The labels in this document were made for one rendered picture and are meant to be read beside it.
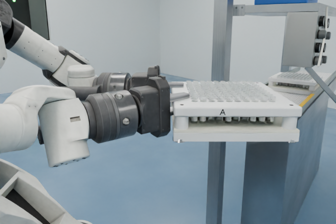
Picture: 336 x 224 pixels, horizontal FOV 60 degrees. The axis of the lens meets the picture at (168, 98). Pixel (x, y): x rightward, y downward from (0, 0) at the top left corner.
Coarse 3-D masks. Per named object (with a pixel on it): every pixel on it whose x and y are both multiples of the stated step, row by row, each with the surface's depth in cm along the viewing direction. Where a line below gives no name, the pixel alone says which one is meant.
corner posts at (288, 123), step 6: (174, 120) 57; (180, 120) 56; (186, 120) 56; (282, 120) 57; (288, 120) 56; (294, 120) 56; (174, 126) 57; (180, 126) 56; (186, 126) 56; (282, 126) 57; (288, 126) 56; (294, 126) 56
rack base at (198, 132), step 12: (240, 120) 61; (276, 120) 62; (180, 132) 56; (192, 132) 56; (204, 132) 56; (216, 132) 56; (228, 132) 56; (240, 132) 56; (252, 132) 56; (264, 132) 56; (276, 132) 56; (288, 132) 56
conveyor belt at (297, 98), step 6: (300, 72) 225; (306, 72) 225; (318, 72) 225; (324, 78) 201; (288, 96) 151; (294, 96) 151; (300, 96) 151; (306, 96) 151; (294, 102) 140; (300, 102) 140
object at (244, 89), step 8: (200, 88) 66; (208, 88) 66; (216, 88) 66; (224, 88) 66; (232, 88) 66; (240, 88) 66; (248, 88) 67; (208, 96) 60; (216, 96) 60; (224, 96) 60; (224, 120) 61
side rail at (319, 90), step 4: (332, 76) 191; (328, 80) 177; (316, 88) 153; (320, 88) 155; (312, 92) 145; (316, 92) 146; (320, 92) 157; (312, 96) 138; (316, 96) 148; (308, 100) 130; (312, 100) 139; (304, 104) 124; (308, 104) 132; (304, 108) 125
